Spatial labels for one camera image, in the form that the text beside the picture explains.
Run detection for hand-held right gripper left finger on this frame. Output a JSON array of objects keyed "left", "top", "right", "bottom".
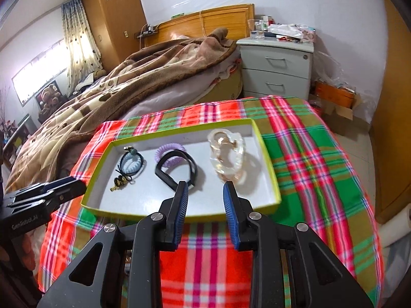
[{"left": 37, "top": 181, "right": 189, "bottom": 308}]

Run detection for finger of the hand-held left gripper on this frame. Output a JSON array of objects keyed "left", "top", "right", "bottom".
[
  {"left": 3, "top": 176, "right": 87, "bottom": 201},
  {"left": 6, "top": 188, "right": 87, "bottom": 214}
]

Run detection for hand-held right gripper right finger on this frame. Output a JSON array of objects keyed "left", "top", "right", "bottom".
[{"left": 223, "top": 181, "right": 375, "bottom": 308}]

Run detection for yellow-green cardboard box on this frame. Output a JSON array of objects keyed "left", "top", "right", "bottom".
[{"left": 80, "top": 119, "right": 282, "bottom": 223}]

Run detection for black headband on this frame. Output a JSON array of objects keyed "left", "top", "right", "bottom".
[{"left": 155, "top": 149, "right": 198, "bottom": 190}]

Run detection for brown beaded hair tie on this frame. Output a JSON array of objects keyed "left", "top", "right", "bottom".
[{"left": 111, "top": 176, "right": 129, "bottom": 193}]

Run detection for clear pink hair claw clip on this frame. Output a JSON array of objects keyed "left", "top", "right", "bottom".
[{"left": 207, "top": 128, "right": 248, "bottom": 182}]

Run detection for purple spiral hair tie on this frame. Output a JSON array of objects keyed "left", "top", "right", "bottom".
[{"left": 155, "top": 144, "right": 187, "bottom": 169}]

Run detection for light blue spiral hair tie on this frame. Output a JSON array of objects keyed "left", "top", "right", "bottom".
[{"left": 120, "top": 152, "right": 146, "bottom": 174}]

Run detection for black elastic hair tie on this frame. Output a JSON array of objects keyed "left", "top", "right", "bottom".
[{"left": 116, "top": 147, "right": 145, "bottom": 180}]

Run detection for person's left hand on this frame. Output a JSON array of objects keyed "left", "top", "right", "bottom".
[{"left": 14, "top": 231, "right": 36, "bottom": 272}]

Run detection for cluttered desk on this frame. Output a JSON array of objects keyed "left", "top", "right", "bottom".
[{"left": 3, "top": 114, "right": 36, "bottom": 167}]

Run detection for teddy bear picture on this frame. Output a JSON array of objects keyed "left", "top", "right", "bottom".
[{"left": 35, "top": 82, "right": 61, "bottom": 108}]

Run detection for plaid bedsheet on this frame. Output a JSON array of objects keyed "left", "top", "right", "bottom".
[{"left": 38, "top": 95, "right": 386, "bottom": 308}]

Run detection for brown patterned blanket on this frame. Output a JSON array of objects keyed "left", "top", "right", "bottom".
[{"left": 5, "top": 27, "right": 241, "bottom": 193}]

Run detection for window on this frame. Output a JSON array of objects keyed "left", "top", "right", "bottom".
[{"left": 12, "top": 38, "right": 69, "bottom": 108}]

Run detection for dotted curtain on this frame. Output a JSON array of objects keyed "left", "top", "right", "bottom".
[{"left": 61, "top": 0, "right": 103, "bottom": 95}]

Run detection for grey nightstand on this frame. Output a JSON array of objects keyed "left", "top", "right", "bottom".
[{"left": 236, "top": 36, "right": 314, "bottom": 100}]

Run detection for brown cardboard box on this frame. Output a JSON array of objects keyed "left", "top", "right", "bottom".
[{"left": 321, "top": 98, "right": 362, "bottom": 122}]

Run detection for orange box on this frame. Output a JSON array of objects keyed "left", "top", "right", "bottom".
[{"left": 315, "top": 82, "right": 355, "bottom": 108}]

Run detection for wooden wardrobe with stars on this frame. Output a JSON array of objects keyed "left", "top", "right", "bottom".
[{"left": 83, "top": 0, "right": 147, "bottom": 71}]

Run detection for power strip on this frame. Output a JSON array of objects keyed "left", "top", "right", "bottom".
[{"left": 136, "top": 24, "right": 159, "bottom": 36}]

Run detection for clear plastic bag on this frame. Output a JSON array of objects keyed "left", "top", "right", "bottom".
[{"left": 313, "top": 50, "right": 347, "bottom": 85}]

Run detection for glass cup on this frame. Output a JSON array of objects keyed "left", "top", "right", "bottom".
[{"left": 247, "top": 19, "right": 262, "bottom": 37}]

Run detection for plain wooden wardrobe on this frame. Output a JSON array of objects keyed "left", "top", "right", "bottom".
[{"left": 369, "top": 0, "right": 411, "bottom": 225}]

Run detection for white tissue pack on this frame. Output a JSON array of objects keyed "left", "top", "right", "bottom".
[{"left": 268, "top": 24, "right": 304, "bottom": 37}]

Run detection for wooden headboard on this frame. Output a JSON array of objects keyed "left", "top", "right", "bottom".
[{"left": 143, "top": 4, "right": 256, "bottom": 47}]

